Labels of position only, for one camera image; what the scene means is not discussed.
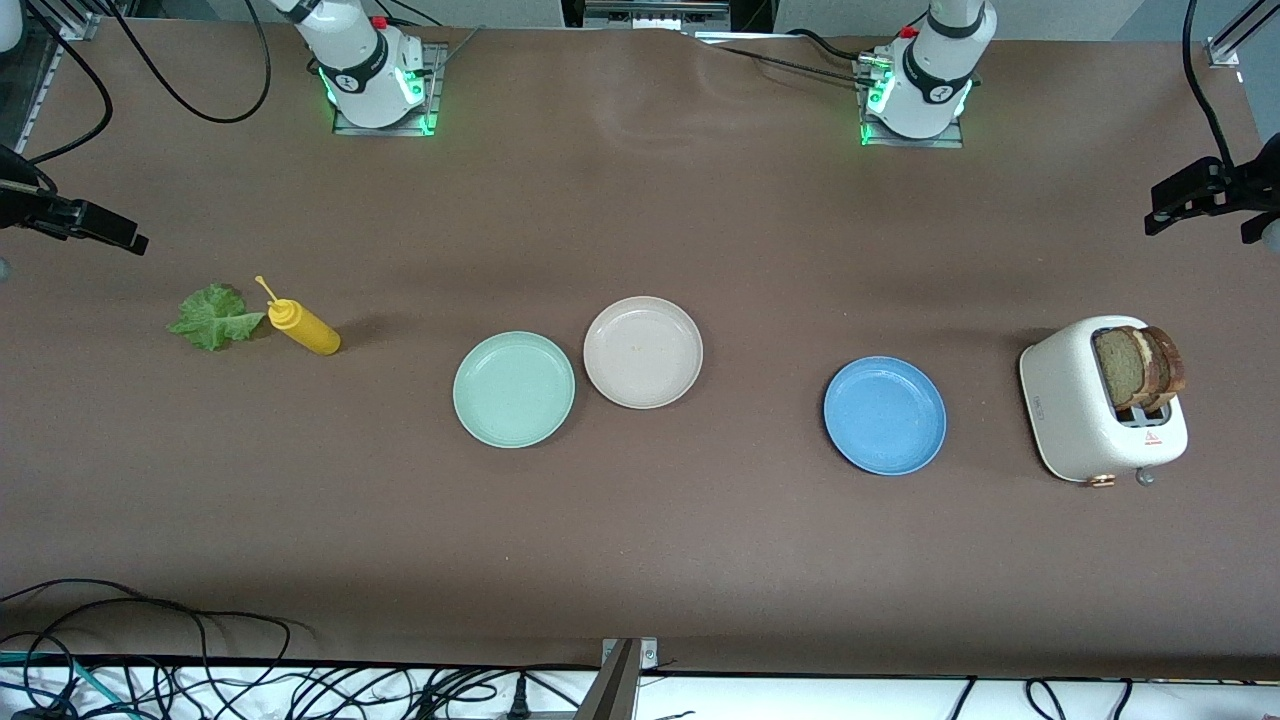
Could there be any green lettuce leaf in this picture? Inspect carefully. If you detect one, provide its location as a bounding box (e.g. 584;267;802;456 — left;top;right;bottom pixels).
167;283;267;353

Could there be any dark crust bread slice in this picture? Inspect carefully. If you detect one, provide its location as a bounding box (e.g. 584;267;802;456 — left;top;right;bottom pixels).
1142;325;1188;414

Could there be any light brown bread slice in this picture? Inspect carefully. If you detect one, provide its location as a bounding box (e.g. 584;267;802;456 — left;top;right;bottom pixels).
1092;326;1153;411

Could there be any yellow mustard squeeze bottle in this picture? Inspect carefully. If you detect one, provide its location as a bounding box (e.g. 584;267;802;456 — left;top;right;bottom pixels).
254;275;342;357

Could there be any blue plate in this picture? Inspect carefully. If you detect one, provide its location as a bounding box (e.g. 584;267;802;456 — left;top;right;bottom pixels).
823;356;948;477

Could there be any mint green plate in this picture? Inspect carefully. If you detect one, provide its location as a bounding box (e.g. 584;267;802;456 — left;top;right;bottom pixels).
452;331;577;449

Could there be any beige plate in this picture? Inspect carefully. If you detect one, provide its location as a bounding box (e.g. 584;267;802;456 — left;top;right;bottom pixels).
583;296;704;410

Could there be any white toaster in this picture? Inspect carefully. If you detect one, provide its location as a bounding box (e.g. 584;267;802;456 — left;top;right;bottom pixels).
1019;316;1190;488

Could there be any white side table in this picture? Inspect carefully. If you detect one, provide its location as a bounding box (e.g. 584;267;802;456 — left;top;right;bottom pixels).
0;655;1280;720

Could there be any dark metal side frame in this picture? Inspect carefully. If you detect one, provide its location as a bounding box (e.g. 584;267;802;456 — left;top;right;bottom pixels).
0;25;56;151

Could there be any aluminium frame profile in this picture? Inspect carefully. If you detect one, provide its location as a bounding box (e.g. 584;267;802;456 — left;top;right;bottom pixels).
1207;0;1280;69
25;0;101;41

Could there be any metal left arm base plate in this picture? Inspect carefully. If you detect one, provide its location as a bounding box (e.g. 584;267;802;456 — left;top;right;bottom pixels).
853;55;967;151

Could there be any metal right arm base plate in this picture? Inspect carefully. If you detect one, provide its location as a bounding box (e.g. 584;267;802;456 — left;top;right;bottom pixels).
332;42;447;138

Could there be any grey cable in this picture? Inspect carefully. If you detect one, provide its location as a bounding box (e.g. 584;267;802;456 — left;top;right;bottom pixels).
438;25;488;63

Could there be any teal cable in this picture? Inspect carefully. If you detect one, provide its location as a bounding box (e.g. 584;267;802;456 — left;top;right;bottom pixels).
0;650;136;720

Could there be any grey aluminium post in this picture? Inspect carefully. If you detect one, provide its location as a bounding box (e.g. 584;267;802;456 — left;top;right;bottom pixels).
575;637;661;720

